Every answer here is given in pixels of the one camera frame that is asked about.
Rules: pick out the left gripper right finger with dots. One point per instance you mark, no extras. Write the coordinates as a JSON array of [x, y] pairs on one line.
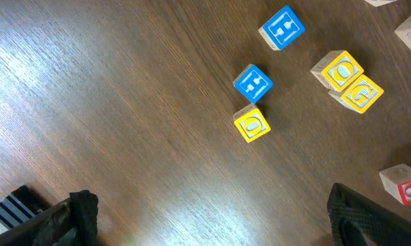
[[356, 220]]

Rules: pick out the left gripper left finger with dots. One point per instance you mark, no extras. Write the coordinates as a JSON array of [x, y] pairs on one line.
[[70, 222]]

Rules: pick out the striped object at edge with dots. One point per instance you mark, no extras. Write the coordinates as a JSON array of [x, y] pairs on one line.
[[19, 206]]

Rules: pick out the red O block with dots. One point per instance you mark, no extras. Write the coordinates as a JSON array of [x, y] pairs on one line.
[[397, 182]]

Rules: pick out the yellow G block pair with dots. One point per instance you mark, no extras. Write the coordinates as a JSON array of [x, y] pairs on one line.
[[359, 95]]

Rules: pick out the yellow O block left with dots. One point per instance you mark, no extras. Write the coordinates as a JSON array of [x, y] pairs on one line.
[[251, 123]]

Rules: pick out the yellow O block pair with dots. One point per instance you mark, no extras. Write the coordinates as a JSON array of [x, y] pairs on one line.
[[336, 70]]

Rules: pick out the blue H block lower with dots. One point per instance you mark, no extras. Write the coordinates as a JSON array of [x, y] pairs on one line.
[[252, 83]]

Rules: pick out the blue h block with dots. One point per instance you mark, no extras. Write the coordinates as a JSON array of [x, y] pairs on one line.
[[282, 29], [252, 83]]

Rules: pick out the blue H block upper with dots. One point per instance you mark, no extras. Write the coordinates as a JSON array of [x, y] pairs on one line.
[[282, 29]]

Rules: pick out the red A block left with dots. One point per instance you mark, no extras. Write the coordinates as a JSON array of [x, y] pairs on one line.
[[378, 3]]

